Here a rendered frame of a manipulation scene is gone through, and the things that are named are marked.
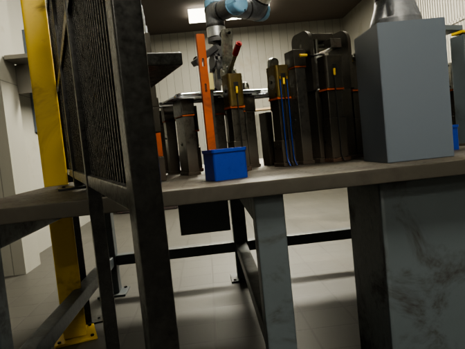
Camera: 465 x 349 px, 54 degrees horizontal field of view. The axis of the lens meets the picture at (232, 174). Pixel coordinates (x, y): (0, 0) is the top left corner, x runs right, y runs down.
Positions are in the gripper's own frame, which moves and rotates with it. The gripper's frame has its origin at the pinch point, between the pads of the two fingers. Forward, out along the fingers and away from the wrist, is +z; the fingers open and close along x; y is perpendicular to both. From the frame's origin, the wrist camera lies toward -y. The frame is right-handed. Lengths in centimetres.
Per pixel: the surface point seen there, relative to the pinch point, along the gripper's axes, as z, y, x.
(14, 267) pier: 96, -97, 203
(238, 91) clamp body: 3.7, 0.7, -19.9
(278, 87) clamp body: 3.3, 15.4, -22.8
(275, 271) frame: 57, -12, -63
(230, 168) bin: 29, -16, -49
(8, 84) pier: -40, -87, 212
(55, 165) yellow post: 24, -62, 43
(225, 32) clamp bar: -17.7, -1.0, -17.5
